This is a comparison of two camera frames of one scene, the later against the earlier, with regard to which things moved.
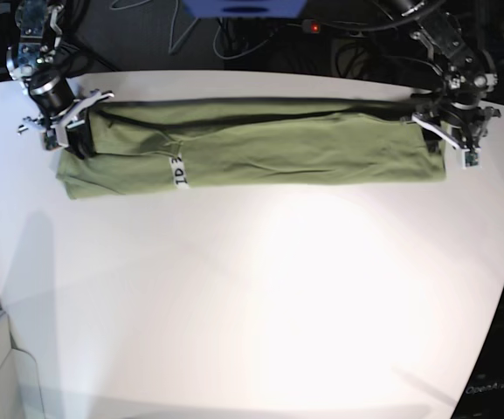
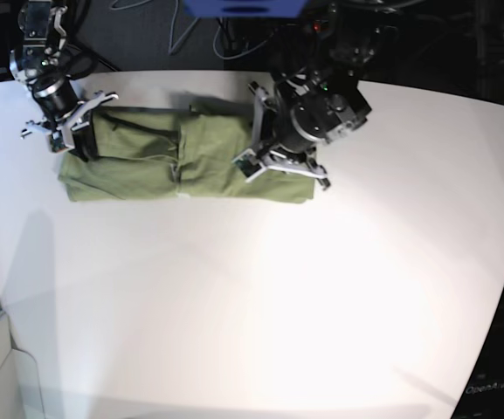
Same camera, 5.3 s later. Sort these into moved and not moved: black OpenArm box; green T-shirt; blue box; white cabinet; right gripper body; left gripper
Moved: right gripper body; green T-shirt
Not moved: left gripper; blue box; white cabinet; black OpenArm box
